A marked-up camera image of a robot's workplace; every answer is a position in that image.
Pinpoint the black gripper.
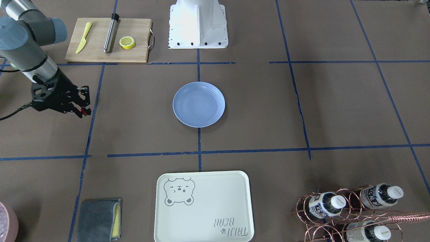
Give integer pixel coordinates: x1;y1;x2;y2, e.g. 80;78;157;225
31;69;92;118

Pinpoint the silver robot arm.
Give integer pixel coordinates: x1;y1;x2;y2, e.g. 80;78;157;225
0;0;92;120

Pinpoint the blue plate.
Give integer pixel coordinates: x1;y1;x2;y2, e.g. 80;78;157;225
172;81;226;128

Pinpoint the steel muddler rod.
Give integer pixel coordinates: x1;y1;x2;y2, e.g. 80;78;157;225
103;13;120;53

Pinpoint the half lemon slice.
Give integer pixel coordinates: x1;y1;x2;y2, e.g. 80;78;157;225
119;36;136;49

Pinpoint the yellow plastic knife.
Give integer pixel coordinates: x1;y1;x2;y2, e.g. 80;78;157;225
75;22;92;54

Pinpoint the wooden cutting board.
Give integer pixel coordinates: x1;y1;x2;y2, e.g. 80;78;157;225
65;18;153;63

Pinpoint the grey folded cloth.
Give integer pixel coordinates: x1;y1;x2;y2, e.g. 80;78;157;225
76;198;122;242

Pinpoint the pink bowl of ice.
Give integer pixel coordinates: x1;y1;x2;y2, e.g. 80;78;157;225
0;202;19;242

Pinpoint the cream bear tray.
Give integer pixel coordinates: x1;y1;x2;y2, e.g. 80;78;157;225
154;170;255;242

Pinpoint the white capped bottle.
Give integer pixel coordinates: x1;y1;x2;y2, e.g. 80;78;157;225
343;220;391;242
304;192;347;220
359;183;404;209

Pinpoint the white capped bottle bottom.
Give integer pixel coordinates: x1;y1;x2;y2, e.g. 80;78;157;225
343;220;391;242

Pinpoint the copper bar spoon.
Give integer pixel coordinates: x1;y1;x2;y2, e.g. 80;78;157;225
350;210;430;225

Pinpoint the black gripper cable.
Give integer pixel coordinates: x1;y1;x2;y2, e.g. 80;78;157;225
0;103;34;121

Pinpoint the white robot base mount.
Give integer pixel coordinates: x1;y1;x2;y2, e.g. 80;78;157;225
168;0;229;49

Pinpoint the copper wire bottle rack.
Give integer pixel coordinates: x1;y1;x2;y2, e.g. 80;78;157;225
291;185;430;242

